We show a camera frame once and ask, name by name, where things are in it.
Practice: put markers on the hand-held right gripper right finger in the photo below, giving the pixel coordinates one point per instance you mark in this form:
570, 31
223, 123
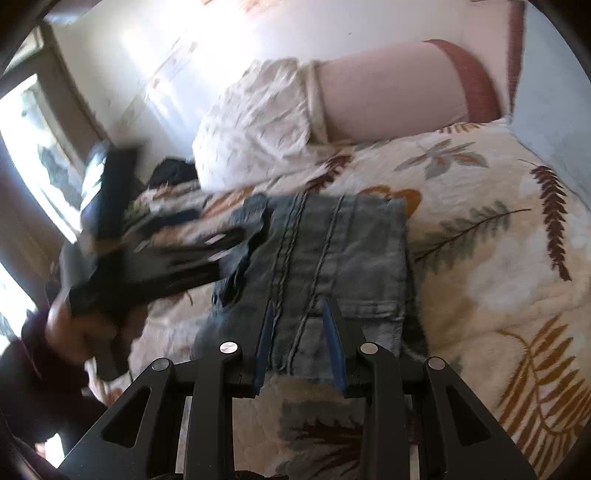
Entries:
334, 355

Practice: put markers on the person's left hand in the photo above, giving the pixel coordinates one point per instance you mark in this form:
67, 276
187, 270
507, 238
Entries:
69, 332

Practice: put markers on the light blue quilt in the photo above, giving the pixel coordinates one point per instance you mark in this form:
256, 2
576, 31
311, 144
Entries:
549, 92

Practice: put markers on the dark cloth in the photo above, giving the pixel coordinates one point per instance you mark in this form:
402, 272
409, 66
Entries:
173, 173

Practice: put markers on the light blue denim pants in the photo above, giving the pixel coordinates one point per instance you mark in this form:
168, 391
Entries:
351, 258

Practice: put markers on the wooden window frame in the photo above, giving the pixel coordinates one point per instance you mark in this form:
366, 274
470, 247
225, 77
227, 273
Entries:
69, 106

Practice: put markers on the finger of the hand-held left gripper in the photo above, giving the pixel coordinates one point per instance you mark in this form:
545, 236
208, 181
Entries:
189, 279
203, 242

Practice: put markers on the person's left forearm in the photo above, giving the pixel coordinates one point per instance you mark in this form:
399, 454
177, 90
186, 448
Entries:
37, 392

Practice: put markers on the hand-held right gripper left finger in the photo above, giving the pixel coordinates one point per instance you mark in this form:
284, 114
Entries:
262, 355

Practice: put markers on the leaf print blanket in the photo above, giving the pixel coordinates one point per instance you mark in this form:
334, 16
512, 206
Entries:
485, 277

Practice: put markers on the pink bolster cushion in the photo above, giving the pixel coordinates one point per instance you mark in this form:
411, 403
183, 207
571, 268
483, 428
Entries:
392, 92

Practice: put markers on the white floral pillow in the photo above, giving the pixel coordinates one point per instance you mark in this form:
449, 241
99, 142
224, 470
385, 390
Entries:
249, 129

